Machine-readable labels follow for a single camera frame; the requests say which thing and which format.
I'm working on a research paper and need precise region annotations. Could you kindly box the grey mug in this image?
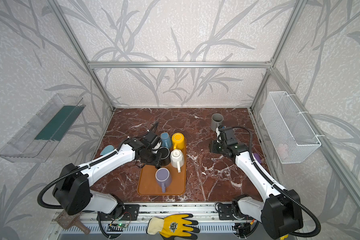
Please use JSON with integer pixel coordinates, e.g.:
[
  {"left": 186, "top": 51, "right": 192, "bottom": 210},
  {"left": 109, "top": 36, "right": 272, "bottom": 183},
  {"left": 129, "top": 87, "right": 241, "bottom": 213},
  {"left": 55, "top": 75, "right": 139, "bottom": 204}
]
[{"left": 211, "top": 113, "right": 224, "bottom": 132}]

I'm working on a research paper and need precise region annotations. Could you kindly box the yellow mug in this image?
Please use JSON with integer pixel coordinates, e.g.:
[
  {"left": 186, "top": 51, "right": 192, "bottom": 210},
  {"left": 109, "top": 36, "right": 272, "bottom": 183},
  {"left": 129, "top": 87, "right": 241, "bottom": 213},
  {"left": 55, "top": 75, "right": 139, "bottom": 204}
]
[{"left": 172, "top": 133, "right": 186, "bottom": 150}]

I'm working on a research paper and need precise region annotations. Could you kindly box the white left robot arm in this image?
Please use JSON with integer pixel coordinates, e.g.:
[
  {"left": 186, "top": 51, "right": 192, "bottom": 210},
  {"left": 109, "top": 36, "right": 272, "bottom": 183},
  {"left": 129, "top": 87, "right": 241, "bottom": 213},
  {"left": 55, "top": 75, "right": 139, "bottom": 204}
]
[{"left": 37, "top": 131, "right": 162, "bottom": 218}]

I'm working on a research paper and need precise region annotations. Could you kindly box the black mug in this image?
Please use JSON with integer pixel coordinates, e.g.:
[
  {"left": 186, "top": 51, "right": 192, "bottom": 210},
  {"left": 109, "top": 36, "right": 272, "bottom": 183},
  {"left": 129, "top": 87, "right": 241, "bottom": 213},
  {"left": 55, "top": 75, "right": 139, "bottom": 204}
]
[{"left": 157, "top": 147, "right": 171, "bottom": 167}]

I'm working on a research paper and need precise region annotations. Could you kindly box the pink object in basket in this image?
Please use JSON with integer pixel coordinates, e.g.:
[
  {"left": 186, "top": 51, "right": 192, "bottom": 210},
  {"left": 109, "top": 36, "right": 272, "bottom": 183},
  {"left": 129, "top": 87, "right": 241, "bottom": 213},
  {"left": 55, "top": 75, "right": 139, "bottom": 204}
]
[{"left": 277, "top": 144, "right": 289, "bottom": 161}]

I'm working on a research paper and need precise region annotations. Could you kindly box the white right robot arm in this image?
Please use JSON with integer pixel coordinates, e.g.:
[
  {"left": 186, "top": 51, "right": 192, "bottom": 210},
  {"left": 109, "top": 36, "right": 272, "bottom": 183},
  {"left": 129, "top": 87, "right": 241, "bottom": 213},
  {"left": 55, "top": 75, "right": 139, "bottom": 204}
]
[{"left": 210, "top": 126, "right": 322, "bottom": 240}]

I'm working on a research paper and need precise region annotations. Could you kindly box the white wire wall basket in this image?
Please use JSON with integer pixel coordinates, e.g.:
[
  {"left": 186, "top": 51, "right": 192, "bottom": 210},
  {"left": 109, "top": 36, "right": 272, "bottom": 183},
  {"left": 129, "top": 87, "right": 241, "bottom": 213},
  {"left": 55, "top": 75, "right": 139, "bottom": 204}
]
[{"left": 260, "top": 91, "right": 321, "bottom": 164}]

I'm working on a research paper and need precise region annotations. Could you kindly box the light blue spatula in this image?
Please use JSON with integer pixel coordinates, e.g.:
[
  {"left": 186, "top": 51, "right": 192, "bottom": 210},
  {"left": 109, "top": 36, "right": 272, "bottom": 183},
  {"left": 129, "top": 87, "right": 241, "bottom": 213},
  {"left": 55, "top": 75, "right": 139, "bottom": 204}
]
[{"left": 100, "top": 145, "right": 115, "bottom": 156}]

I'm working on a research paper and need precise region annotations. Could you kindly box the clear plastic wall bin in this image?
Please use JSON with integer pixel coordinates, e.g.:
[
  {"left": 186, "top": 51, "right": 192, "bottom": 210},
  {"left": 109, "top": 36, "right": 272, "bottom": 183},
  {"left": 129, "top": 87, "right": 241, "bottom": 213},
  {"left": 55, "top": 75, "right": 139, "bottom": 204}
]
[{"left": 0, "top": 94, "right": 86, "bottom": 163}]

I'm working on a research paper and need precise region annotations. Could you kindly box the yellow black work glove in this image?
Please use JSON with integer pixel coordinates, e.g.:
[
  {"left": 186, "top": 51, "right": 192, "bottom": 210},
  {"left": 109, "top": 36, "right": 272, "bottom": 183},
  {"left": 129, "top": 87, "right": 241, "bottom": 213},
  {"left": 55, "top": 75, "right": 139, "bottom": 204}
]
[{"left": 146, "top": 214, "right": 200, "bottom": 240}]

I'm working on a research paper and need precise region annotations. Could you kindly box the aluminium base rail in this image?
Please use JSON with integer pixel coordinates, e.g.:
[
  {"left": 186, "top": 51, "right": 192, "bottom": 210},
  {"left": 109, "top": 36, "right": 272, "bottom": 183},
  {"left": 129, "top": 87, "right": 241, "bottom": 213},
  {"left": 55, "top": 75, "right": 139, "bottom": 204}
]
[{"left": 44, "top": 202, "right": 256, "bottom": 240}]

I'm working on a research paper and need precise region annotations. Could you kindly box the white mug with lettering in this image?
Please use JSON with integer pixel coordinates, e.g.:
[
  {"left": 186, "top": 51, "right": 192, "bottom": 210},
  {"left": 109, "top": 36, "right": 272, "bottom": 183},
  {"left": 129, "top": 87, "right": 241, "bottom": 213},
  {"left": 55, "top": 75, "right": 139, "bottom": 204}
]
[{"left": 171, "top": 149, "right": 185, "bottom": 173}]

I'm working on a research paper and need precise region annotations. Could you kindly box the orange plastic tray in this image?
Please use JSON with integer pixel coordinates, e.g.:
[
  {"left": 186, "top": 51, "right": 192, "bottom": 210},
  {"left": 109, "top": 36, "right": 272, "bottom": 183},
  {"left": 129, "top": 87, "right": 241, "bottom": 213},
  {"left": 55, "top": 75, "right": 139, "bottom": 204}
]
[{"left": 137, "top": 139, "right": 187, "bottom": 196}]

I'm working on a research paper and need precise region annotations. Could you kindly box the teal dotted mug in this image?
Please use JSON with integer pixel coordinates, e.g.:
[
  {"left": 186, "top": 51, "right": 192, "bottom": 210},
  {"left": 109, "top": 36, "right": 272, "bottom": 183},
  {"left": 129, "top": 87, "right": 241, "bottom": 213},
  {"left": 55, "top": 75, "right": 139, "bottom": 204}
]
[{"left": 160, "top": 132, "right": 172, "bottom": 149}]

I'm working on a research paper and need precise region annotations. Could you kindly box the purple spatula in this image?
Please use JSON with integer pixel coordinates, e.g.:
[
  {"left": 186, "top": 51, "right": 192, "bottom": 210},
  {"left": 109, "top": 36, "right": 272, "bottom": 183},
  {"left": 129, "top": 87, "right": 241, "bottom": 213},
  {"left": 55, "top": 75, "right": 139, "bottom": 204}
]
[{"left": 253, "top": 153, "right": 262, "bottom": 164}]

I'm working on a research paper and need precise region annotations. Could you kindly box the purple mug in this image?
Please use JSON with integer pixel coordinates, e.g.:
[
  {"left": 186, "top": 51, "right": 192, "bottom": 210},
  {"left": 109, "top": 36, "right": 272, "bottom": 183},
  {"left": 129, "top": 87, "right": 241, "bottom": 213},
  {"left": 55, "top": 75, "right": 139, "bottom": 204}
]
[{"left": 155, "top": 168, "right": 172, "bottom": 193}]

